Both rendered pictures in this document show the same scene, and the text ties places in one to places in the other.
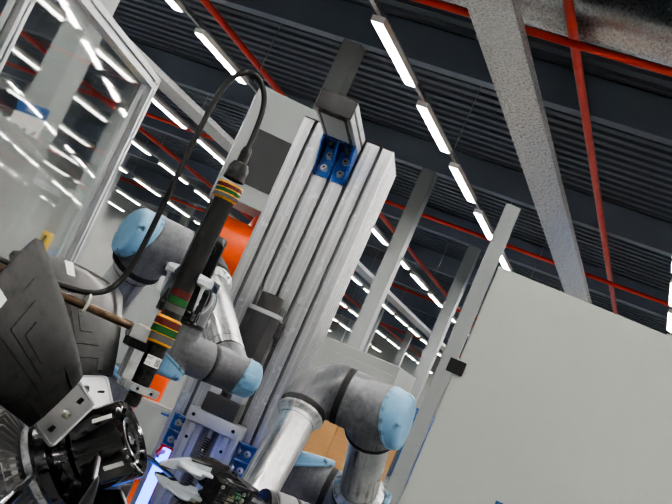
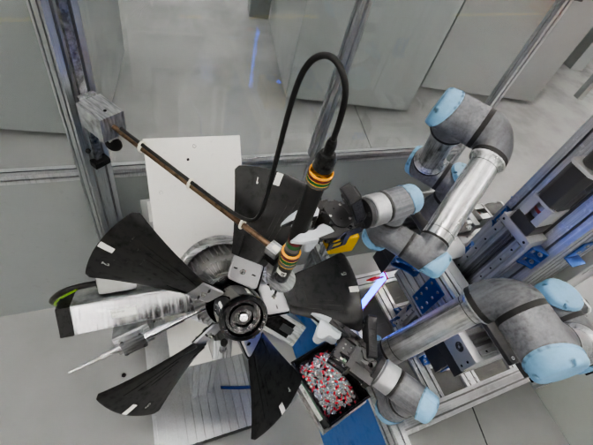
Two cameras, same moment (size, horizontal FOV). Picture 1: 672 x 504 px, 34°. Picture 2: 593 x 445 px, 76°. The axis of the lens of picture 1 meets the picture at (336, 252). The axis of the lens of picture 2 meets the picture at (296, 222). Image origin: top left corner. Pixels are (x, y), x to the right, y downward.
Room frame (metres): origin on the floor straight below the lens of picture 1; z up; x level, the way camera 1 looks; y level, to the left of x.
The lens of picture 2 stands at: (1.45, -0.14, 2.07)
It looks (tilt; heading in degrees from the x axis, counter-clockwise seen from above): 49 degrees down; 46
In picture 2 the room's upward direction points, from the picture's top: 20 degrees clockwise
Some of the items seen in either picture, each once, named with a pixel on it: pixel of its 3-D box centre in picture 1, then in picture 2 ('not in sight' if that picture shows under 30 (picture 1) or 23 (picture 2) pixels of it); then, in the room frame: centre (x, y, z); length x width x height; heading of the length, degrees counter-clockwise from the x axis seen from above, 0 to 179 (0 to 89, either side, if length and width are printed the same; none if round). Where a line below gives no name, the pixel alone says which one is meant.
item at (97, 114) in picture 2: not in sight; (100, 116); (1.53, 0.77, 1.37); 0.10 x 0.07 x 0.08; 115
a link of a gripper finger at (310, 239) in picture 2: (199, 294); (310, 242); (1.82, 0.18, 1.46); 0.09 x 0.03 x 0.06; 9
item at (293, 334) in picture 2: not in sight; (274, 316); (1.85, 0.22, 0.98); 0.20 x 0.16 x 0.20; 80
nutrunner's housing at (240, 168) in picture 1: (190, 274); (299, 229); (1.80, 0.20, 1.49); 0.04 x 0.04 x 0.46
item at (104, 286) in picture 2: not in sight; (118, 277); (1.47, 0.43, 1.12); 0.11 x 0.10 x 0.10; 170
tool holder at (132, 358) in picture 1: (144, 360); (281, 267); (1.79, 0.21, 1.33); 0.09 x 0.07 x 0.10; 115
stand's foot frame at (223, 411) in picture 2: not in sight; (198, 373); (1.70, 0.42, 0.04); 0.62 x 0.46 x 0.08; 80
